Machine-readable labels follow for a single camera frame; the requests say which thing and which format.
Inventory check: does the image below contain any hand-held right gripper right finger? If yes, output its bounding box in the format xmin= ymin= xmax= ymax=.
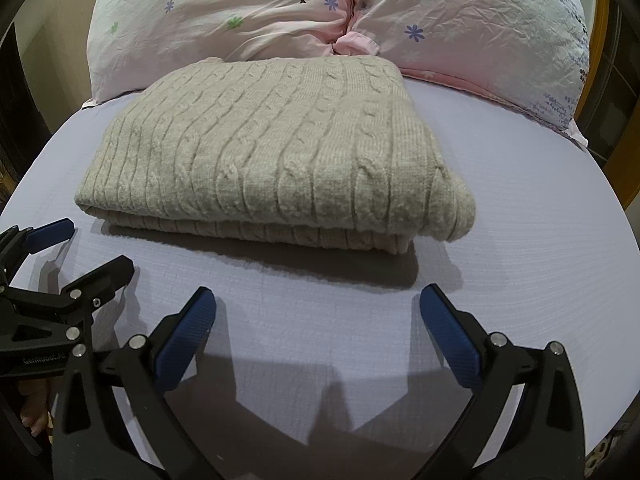
xmin=419 ymin=283 xmax=587 ymax=480

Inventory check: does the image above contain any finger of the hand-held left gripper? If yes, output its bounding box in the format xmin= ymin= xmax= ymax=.
xmin=59 ymin=255 xmax=135 ymax=311
xmin=0 ymin=218 xmax=76 ymax=272

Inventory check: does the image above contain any pink floral pillow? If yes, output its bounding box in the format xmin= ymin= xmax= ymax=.
xmin=331 ymin=0 xmax=592 ymax=142
xmin=86 ymin=0 xmax=362 ymax=104

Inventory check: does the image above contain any wooden headboard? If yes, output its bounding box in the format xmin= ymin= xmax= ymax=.
xmin=574 ymin=0 xmax=640 ymax=211

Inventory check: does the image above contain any person's left hand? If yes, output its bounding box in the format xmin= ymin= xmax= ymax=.
xmin=19 ymin=378 xmax=54 ymax=437

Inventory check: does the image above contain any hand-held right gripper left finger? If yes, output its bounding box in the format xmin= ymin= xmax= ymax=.
xmin=50 ymin=286 xmax=224 ymax=480

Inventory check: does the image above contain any lavender bed sheet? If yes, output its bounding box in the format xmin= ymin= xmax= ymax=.
xmin=0 ymin=73 xmax=629 ymax=480

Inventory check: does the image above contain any dark wooden furniture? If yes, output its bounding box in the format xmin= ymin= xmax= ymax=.
xmin=0 ymin=25 xmax=48 ymax=203

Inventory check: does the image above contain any beige cable knit sweater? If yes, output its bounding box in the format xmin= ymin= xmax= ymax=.
xmin=74 ymin=56 xmax=476 ymax=256

